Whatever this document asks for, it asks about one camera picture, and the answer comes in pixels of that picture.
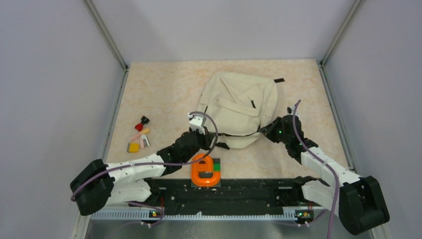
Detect cream canvas student bag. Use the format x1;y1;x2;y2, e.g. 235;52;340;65
196;72;284;149

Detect red black stamp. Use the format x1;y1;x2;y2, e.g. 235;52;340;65
134;116;150;131

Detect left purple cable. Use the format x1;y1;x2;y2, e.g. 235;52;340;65
70;111;219;228

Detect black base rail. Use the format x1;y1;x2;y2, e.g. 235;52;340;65
141;177;319;218

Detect yellow eraser block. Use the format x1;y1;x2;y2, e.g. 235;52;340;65
127;142;140;153

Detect pink white eraser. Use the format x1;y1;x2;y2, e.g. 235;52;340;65
140;134;150;149

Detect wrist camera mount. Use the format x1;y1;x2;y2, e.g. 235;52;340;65
287;106;299;117
188;112;206;135

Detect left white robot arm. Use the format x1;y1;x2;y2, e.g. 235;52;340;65
70;130;218;216

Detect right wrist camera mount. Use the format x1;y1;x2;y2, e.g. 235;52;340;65
287;106;299;117

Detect orange ring toy on bricks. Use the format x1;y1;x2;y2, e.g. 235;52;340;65
191;154;221;188

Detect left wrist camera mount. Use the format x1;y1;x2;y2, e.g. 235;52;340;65
188;112;206;135

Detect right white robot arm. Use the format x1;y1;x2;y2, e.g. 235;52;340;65
259;115;390;236

